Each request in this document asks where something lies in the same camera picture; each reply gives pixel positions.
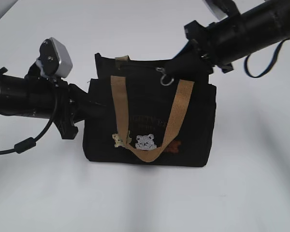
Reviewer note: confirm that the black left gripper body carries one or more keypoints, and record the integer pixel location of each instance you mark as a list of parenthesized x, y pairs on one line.
[(64, 120)]

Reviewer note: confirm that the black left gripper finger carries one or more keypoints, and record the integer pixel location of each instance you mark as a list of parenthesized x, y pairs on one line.
[(88, 104)]

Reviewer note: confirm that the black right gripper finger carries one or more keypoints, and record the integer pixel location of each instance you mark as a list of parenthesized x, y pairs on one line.
[(187, 63)]

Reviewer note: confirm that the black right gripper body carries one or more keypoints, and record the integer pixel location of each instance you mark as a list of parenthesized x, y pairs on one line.
[(199, 42)]

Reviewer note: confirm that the black canvas tote bag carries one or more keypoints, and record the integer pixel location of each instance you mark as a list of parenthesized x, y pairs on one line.
[(150, 98)]

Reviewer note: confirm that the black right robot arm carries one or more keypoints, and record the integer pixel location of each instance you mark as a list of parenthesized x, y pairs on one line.
[(235, 37)]

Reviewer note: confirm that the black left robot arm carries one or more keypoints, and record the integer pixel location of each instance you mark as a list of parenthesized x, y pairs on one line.
[(34, 96)]

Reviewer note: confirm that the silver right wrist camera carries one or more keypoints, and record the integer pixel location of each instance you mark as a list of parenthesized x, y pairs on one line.
[(222, 8)]

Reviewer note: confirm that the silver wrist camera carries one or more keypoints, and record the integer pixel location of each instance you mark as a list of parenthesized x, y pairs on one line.
[(54, 59), (222, 8)]

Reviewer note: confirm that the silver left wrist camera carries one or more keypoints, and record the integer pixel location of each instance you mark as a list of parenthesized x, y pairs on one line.
[(54, 59)]

